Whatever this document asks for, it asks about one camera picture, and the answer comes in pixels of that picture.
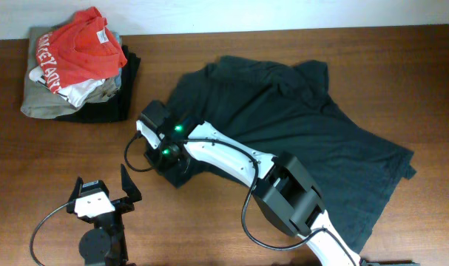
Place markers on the beige folded garment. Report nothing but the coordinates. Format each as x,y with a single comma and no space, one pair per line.
39,102

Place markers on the dark green t-shirt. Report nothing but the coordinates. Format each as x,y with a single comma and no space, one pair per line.
272,107

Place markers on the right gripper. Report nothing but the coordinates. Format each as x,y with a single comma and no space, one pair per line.
160,163

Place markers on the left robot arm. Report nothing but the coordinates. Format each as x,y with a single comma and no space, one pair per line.
105,244

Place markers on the white folded garment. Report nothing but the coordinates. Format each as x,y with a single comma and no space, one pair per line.
74,94

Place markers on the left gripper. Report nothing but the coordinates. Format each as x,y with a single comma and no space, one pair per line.
126,205

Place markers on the red printed t-shirt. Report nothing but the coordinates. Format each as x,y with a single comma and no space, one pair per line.
81,50

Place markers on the black folded garment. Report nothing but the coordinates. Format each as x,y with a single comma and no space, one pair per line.
116,109

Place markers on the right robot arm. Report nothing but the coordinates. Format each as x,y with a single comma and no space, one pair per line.
283,189

